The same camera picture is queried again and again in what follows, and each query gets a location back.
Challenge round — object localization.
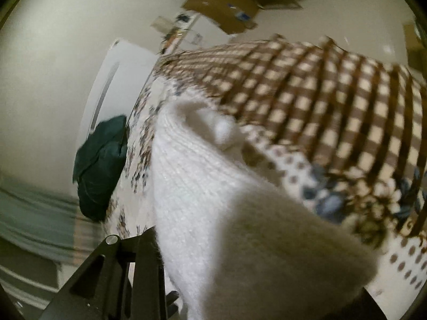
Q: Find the green striped curtain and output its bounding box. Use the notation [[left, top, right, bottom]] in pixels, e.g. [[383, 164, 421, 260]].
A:
[[0, 169, 108, 265]]

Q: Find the brown plaid blanket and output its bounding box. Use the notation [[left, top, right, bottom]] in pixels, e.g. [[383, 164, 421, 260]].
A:
[[154, 34, 427, 241]]

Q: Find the dark green jacket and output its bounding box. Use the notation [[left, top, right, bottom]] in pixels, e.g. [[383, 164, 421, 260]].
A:
[[72, 115, 129, 223]]

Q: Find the large cardboard box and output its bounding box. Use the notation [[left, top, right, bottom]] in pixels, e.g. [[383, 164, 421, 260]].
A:
[[181, 0, 261, 36]]

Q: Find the beige table lamp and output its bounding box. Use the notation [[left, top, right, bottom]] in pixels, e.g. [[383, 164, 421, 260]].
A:
[[151, 15, 175, 34]]

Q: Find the white nightstand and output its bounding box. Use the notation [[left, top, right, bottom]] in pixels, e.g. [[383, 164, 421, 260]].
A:
[[160, 13, 231, 56]]

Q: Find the white knit sweater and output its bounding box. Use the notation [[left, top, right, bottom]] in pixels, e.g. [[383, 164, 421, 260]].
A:
[[150, 99, 381, 320]]

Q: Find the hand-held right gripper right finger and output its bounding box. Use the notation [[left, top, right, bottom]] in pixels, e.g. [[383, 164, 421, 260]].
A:
[[359, 287, 389, 320]]

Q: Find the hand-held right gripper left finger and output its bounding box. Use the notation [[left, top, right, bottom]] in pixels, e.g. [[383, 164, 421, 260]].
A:
[[43, 226, 181, 320]]

